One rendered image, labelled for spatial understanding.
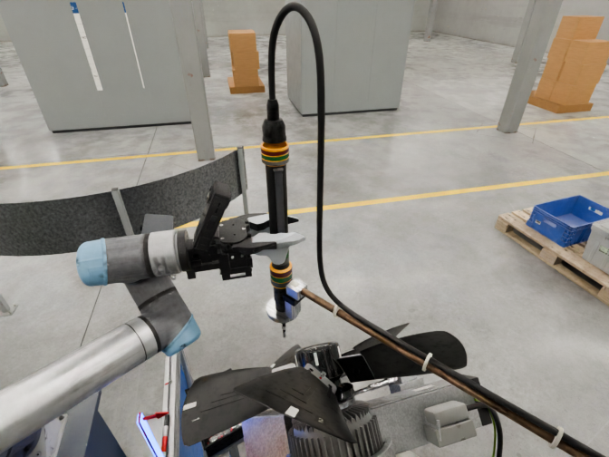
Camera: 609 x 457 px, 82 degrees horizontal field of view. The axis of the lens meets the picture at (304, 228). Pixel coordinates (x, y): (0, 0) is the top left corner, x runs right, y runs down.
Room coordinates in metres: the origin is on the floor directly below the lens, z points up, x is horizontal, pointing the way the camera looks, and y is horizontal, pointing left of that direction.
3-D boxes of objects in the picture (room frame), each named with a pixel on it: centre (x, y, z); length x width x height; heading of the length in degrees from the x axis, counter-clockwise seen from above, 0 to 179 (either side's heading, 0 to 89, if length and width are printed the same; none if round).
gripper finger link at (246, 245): (0.47, 0.09, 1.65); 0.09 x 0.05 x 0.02; 91
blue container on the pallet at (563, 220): (2.70, -2.45, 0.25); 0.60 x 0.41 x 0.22; 110
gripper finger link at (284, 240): (0.48, 0.04, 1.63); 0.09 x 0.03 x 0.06; 91
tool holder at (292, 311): (0.51, 0.04, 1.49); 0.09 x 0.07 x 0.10; 50
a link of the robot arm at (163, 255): (0.47, 0.23, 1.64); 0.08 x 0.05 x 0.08; 13
